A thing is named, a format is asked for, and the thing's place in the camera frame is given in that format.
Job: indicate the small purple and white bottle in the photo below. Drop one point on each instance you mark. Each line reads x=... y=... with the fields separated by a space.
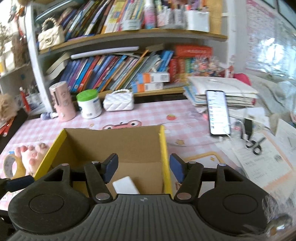
x=47 y=115

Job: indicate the row of red boxes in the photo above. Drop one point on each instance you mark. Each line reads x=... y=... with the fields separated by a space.
x=181 y=69

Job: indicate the pink cylindrical tumbler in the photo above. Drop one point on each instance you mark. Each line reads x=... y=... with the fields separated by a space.
x=63 y=102

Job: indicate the small white box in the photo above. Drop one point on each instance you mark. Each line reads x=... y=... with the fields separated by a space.
x=126 y=185

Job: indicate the stack of notebooks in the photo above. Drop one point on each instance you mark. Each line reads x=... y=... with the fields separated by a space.
x=231 y=87

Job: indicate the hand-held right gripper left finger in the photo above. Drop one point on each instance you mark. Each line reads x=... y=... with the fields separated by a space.
x=111 y=167

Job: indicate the yellowish tape roll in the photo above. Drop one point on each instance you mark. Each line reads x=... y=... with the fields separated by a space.
x=22 y=169

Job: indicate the black charger block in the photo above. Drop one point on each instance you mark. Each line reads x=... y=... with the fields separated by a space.
x=248 y=128

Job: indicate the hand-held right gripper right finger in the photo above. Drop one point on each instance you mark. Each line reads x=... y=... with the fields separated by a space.
x=177 y=168

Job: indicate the pink paw plush toy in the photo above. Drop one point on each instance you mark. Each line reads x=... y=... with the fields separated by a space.
x=30 y=158

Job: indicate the orange and blue carton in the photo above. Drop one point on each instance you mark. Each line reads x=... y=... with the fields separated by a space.
x=148 y=87
x=153 y=77

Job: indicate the wall poster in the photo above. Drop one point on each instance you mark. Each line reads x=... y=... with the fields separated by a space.
x=266 y=34

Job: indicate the pink checkered tablecloth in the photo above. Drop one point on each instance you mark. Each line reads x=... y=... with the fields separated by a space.
x=148 y=115

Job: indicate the brown fluffy plush toy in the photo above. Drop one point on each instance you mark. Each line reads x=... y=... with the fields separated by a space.
x=8 y=107

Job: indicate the white wooden bookshelf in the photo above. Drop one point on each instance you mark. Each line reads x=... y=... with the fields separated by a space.
x=34 y=64

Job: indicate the red tube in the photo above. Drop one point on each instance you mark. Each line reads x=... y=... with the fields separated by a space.
x=24 y=99

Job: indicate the smartphone with lit screen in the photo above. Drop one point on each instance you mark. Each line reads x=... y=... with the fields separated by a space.
x=217 y=113

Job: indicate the white quilted purse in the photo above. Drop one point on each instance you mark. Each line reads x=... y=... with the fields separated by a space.
x=119 y=102

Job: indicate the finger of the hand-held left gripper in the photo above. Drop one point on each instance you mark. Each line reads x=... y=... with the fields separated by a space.
x=16 y=183

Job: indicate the white jar with green lid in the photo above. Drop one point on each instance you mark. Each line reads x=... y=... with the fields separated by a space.
x=90 y=106

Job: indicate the row of upright picture books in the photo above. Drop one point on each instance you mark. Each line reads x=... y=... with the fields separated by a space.
x=92 y=18

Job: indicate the red pencils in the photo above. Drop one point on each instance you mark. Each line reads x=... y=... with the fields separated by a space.
x=7 y=127

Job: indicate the magenta cloth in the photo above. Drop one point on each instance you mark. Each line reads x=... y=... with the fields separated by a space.
x=242 y=78

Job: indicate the yellow-edged cardboard box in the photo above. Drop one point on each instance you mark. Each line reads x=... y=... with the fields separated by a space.
x=115 y=143

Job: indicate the row of colourful leaning books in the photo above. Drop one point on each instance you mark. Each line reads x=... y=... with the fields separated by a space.
x=104 y=71

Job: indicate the pink and blue spray bottle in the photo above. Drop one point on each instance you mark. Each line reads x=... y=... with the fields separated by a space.
x=150 y=17

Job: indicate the bag of colourful candy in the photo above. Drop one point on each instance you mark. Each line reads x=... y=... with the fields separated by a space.
x=209 y=67

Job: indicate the loose printed papers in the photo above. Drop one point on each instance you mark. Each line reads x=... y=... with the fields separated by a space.
x=266 y=166

